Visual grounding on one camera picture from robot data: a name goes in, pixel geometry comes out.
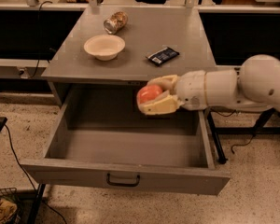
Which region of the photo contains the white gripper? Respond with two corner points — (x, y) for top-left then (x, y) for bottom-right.
(137, 70), (207, 116)

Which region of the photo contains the red apple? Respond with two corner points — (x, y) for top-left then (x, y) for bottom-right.
(136, 85), (162, 104)

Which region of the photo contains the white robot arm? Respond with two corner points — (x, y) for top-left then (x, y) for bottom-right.
(136, 55), (280, 115)

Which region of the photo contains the open grey drawer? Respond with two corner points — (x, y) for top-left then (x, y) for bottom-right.
(21, 84), (231, 195)

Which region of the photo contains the blue snack packet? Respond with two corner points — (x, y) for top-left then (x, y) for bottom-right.
(147, 47), (179, 67)

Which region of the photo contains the white bowl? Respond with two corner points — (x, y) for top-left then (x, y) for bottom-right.
(84, 35), (125, 61)

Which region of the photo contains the grey cabinet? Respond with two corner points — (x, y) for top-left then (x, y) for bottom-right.
(43, 7), (215, 114)

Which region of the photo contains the black table leg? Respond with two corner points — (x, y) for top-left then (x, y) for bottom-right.
(207, 114), (228, 164)

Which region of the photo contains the tipped soda can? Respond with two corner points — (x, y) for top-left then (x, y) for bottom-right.
(104, 11), (128, 35)

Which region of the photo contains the black drawer handle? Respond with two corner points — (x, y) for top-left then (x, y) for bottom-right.
(106, 173), (141, 188)

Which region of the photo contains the black wall cable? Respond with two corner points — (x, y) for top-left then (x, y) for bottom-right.
(27, 0), (54, 79)

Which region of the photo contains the black floor cable left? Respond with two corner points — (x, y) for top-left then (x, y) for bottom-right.
(3, 123), (68, 224)

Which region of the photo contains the wire basket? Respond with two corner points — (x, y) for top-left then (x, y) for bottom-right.
(0, 188), (22, 224)

